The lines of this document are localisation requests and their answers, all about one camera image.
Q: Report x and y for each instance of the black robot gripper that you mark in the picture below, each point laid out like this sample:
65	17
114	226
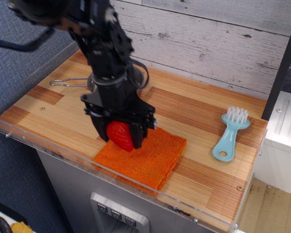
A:
120	103

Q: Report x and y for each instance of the red toy strawberry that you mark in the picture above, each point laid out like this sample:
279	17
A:
118	132

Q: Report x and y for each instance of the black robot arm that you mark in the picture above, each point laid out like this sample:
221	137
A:
93	24

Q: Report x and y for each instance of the orange knitted napkin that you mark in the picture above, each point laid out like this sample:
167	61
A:
150	165

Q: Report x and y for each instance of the small steel pan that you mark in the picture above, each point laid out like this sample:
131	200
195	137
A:
93	82

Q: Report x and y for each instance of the grey toy fridge cabinet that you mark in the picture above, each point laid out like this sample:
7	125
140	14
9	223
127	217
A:
74	186

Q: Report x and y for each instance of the silver dispenser button panel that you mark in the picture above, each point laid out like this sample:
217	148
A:
116	214

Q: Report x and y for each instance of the light blue dish brush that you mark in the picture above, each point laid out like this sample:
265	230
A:
235	119

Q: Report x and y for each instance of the white side counter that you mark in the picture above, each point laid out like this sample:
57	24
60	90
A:
273	164

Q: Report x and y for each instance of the clear acrylic guard rail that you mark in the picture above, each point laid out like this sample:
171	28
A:
192	84

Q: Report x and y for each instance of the black right upright post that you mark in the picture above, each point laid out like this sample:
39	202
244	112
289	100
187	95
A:
278	82

